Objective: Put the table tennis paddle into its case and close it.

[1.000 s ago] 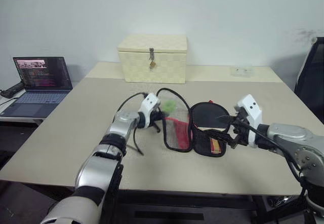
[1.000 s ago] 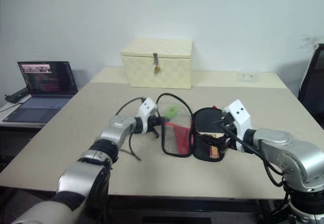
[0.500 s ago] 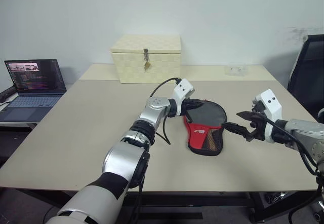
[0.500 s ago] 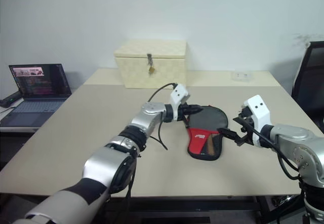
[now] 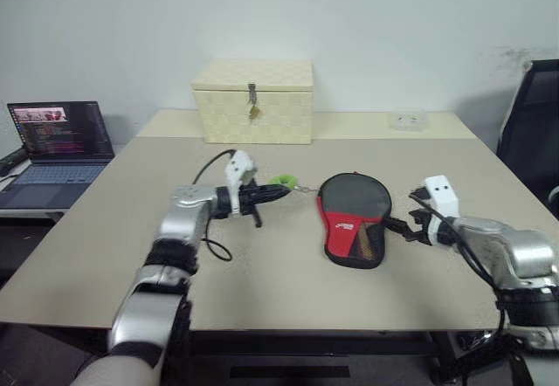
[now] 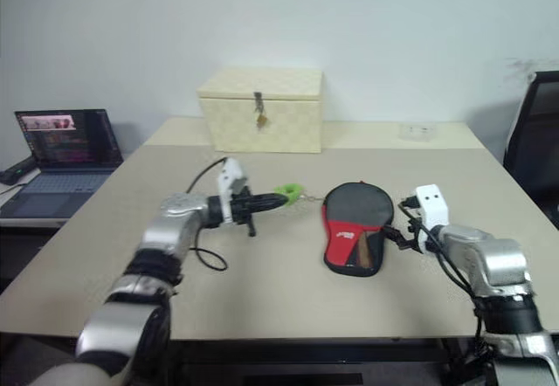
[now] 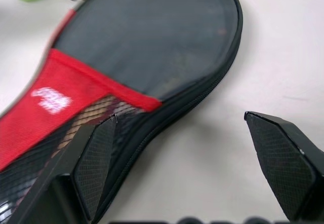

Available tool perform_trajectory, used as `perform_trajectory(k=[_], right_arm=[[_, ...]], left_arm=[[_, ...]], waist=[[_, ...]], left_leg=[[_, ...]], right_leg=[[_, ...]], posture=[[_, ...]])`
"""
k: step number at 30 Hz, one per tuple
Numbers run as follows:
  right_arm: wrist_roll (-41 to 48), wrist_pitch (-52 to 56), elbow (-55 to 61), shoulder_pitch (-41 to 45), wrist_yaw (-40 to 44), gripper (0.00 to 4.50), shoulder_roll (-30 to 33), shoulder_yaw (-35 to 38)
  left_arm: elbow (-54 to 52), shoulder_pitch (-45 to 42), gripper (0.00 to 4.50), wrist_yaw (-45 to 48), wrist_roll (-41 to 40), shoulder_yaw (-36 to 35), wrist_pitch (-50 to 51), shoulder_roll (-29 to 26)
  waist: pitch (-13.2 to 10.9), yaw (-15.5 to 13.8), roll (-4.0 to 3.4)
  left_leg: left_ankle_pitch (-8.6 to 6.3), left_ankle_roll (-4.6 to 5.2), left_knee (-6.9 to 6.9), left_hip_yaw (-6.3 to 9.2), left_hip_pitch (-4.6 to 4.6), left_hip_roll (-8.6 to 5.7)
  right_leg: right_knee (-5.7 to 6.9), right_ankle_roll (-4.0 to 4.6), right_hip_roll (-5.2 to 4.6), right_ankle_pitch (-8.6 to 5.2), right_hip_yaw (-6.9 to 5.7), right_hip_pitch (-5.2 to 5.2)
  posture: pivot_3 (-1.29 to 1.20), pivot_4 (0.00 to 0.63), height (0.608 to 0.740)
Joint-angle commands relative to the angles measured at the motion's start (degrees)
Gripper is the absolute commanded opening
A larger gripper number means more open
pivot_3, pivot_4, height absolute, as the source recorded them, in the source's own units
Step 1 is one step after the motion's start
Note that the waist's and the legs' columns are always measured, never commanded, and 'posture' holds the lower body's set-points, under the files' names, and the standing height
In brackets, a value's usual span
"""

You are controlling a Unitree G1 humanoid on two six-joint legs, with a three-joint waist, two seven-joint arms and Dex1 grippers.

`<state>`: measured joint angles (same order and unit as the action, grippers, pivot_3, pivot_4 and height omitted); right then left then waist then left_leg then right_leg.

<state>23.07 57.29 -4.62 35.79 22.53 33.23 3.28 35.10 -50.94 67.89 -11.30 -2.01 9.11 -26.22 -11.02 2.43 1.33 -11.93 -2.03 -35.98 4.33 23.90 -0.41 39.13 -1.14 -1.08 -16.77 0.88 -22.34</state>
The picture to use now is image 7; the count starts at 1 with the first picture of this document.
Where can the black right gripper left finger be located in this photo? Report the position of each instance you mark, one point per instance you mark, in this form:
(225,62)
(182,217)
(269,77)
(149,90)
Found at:
(86,163)

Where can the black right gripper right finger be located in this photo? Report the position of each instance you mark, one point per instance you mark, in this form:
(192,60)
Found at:
(281,163)

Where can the black and red paddle case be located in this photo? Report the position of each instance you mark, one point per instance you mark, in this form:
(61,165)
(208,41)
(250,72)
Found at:
(141,64)

